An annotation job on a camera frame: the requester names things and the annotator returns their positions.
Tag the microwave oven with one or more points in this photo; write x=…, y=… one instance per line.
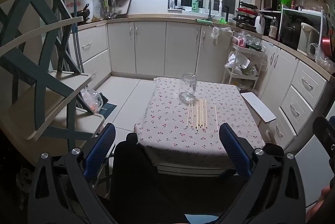
x=268, y=0

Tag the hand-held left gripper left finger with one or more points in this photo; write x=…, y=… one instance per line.
x=100, y=150

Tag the white counter shelf rack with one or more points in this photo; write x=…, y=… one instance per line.
x=301, y=10

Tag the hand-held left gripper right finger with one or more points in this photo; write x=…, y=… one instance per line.
x=235, y=153

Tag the red pink container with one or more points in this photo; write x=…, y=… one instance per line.
x=240, y=40

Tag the white plastic bag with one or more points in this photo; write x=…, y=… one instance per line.
x=239, y=63

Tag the clear glass jar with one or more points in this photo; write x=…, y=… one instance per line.
x=187, y=82

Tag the black frying pan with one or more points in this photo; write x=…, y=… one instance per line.
x=247, y=5

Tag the bundle of wooden chopsticks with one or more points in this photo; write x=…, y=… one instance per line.
x=200, y=114

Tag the white thermos jug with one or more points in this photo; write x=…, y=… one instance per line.
x=259, y=25

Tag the wooden folding chair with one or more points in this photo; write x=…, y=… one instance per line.
x=39, y=114

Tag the beige kitchen countertop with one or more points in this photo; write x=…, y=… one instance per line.
x=157, y=16

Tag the red pan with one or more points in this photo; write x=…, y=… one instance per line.
x=327, y=46

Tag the green dish cloth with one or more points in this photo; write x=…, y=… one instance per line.
x=204, y=21

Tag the plastic bag with orange contents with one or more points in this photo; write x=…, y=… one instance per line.
x=91, y=101

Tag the white utility cart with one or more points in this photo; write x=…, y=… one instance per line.
x=230, y=77

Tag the group of pantry jars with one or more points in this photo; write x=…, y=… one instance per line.
x=314, y=4

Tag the green dish soap bottle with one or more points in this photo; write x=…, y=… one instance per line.
x=194, y=6

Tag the white electric water boiler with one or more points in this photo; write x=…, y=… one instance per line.
x=307, y=35

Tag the clear bottle white label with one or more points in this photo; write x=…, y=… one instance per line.
x=273, y=30

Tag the steel sink faucet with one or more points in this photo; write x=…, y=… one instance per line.
x=209, y=4

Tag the person's legs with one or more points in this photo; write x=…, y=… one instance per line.
x=157, y=195

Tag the crumpled plastic bag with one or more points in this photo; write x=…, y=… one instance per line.
x=243, y=84

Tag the person's right hand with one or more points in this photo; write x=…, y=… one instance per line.
x=314, y=211

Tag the white base cabinets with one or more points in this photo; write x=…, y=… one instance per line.
x=149, y=48

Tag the hanging bin with plastic bag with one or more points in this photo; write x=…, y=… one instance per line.
x=222, y=35

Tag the small white stool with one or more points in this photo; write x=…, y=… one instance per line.
x=257, y=107

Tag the clear plastic bag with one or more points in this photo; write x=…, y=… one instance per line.
x=323, y=59

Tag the teal dustpan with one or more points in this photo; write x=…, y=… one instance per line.
x=108, y=108

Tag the black cooker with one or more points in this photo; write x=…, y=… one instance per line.
x=291, y=33

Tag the white spray bottle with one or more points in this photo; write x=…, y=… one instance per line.
x=220, y=8

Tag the red pot lid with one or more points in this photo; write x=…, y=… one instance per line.
x=246, y=10

